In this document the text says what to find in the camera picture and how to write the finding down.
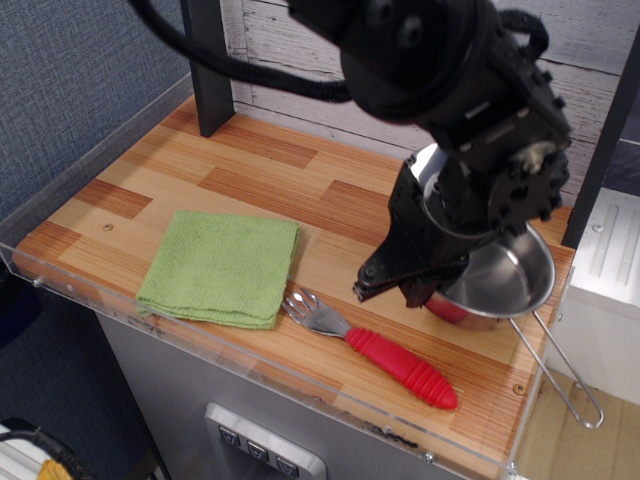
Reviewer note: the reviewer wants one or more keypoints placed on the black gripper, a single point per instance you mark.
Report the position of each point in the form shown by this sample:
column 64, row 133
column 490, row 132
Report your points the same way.
column 423, row 250

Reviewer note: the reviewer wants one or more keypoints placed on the small stainless steel pot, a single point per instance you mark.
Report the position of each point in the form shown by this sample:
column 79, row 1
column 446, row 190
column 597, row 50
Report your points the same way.
column 507, row 279

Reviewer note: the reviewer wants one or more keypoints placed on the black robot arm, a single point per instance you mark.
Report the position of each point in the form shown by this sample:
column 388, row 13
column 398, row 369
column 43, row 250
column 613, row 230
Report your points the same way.
column 467, row 74

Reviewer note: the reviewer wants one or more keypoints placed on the white ribbed side unit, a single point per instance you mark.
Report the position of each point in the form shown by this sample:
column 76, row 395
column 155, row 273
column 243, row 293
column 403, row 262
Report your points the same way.
column 598, row 318

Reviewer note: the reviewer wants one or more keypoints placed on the folded green cloth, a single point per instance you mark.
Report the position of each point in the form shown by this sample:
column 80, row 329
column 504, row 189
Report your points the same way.
column 230, row 270

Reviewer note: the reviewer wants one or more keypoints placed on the silver toy dispenser panel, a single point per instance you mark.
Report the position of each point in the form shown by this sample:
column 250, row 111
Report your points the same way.
column 250, row 448

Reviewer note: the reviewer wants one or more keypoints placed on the grey toy kitchen cabinet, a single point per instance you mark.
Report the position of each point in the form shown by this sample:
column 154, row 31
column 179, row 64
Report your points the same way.
column 172, row 387

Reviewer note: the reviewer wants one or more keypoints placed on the yellow and black object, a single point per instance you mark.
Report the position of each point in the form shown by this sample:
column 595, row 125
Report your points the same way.
column 30, row 453

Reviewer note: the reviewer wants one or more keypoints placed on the red handled metal fork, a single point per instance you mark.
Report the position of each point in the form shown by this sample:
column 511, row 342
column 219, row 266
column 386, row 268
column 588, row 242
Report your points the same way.
column 413, row 373

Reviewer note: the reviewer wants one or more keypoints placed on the dark grey right post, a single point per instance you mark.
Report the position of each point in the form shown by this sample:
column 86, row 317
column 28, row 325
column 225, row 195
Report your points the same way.
column 610, row 135

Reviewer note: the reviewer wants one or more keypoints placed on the dark grey post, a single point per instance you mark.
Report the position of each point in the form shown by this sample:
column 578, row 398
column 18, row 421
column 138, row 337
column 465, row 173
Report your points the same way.
column 610, row 135
column 202, row 20

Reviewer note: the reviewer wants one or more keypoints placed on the dark grey left post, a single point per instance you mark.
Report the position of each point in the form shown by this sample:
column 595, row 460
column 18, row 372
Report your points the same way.
column 202, row 20

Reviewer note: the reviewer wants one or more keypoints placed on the clear acrylic guard rail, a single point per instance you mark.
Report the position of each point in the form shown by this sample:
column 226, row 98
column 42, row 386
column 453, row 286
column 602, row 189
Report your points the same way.
column 91, row 237

